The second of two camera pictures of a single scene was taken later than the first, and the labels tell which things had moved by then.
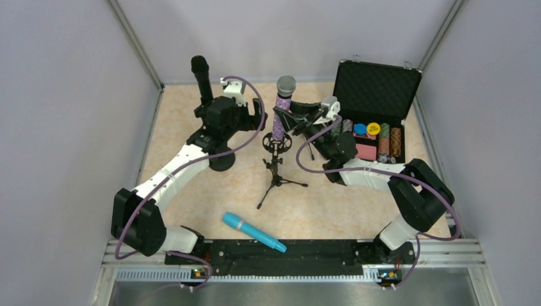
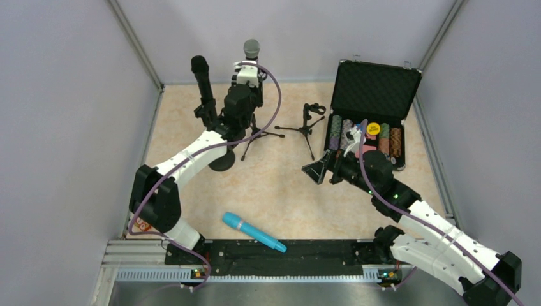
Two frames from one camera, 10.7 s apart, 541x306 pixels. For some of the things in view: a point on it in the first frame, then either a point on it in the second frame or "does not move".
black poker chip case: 373,100 does not move
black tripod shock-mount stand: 276,147 to 254,131
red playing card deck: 366,152 does not move
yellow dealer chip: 373,128 does not move
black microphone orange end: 200,65 does not move
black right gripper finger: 291,122 to 317,171
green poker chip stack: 384,139 does not move
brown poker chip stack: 395,141 does not move
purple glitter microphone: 286,88 to 251,49
